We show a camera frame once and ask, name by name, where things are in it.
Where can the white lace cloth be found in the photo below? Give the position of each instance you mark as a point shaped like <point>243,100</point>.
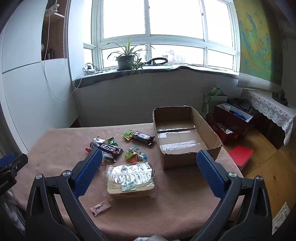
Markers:
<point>266,104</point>

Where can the dark chocolate bar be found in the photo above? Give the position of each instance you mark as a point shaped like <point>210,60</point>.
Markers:
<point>143,137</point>
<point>108,148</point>

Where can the green orange candy packet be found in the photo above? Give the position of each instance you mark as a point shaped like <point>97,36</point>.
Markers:
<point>131,154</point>

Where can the small green candy packet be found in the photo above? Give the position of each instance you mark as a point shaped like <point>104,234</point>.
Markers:
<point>112,140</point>

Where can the dark ship ornament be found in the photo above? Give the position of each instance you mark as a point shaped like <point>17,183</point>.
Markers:
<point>279,96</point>

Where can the sliced bread bag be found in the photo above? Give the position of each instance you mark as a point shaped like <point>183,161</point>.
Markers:
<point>129,178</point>

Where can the yellow green candy packet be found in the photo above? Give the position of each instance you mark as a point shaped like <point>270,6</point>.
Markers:
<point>128,135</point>

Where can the cardboard box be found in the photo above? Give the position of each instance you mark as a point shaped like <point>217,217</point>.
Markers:
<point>180,136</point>

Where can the green paper bag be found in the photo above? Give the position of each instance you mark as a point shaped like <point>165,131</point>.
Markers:
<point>208,102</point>

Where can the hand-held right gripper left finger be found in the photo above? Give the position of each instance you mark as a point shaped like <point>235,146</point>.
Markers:
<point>89,171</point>

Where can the blue candy wrapper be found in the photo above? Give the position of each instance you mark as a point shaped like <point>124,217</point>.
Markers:
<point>143,157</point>

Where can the potted spider plant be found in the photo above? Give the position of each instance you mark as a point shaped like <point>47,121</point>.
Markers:
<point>126,61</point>

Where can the dark cookie packet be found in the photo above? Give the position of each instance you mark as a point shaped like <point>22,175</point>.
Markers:
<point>97,141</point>

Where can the pink table blanket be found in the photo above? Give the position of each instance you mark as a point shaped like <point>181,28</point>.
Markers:
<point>185,197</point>

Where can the white framed window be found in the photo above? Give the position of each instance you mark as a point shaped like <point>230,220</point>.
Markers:
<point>148,38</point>

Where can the red flat folder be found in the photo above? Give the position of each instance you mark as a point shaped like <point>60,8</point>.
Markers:
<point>240,154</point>

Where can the small red candy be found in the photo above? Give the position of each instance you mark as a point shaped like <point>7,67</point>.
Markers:
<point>88,150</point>

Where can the dark red open box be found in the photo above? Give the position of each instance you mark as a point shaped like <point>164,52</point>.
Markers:
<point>231,129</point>

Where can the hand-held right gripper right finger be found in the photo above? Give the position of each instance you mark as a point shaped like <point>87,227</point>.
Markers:
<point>210,173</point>

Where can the white power strip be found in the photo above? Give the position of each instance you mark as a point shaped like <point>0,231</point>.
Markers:
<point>89,68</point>

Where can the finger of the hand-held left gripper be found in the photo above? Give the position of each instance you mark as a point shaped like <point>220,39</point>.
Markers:
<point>9,161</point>

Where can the dark cloth pile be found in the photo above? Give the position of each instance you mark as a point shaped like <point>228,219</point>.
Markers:
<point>240,104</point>

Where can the low wooden cabinet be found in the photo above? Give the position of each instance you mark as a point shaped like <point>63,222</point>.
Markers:
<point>272,132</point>

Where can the small pink sachet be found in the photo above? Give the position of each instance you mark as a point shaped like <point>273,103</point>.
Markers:
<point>100,207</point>

